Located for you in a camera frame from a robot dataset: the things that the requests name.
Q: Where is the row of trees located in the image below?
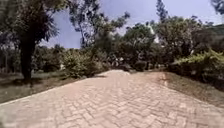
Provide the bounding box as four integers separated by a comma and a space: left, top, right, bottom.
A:
33, 0, 224, 73

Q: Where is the green bush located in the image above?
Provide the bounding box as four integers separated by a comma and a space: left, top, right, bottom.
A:
60, 49, 110, 80

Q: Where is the red brick path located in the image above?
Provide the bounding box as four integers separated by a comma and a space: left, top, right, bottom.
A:
0, 69, 224, 128

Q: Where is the large dark-trunked tree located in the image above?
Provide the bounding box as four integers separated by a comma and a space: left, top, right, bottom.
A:
0, 0, 72, 85

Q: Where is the bare earth verge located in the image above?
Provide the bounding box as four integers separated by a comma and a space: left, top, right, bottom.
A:
130, 70, 224, 110

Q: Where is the green hedge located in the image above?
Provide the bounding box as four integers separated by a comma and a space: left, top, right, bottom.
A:
165, 49, 224, 92

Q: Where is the grass strip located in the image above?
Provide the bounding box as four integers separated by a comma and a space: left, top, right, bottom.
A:
0, 70, 104, 105

